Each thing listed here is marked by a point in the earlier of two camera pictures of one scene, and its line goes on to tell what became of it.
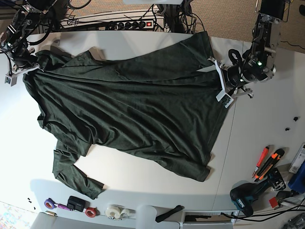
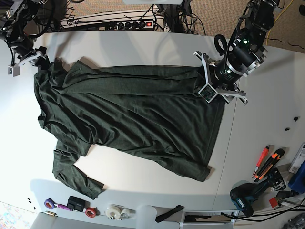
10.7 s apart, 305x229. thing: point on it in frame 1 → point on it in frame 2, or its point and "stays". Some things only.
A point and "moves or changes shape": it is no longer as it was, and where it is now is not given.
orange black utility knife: (275, 158) stays
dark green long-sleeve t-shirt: (158, 98) moves or changes shape
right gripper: (231, 78) → (227, 91)
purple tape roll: (49, 203) stays
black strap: (177, 208) stays
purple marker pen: (63, 206) stays
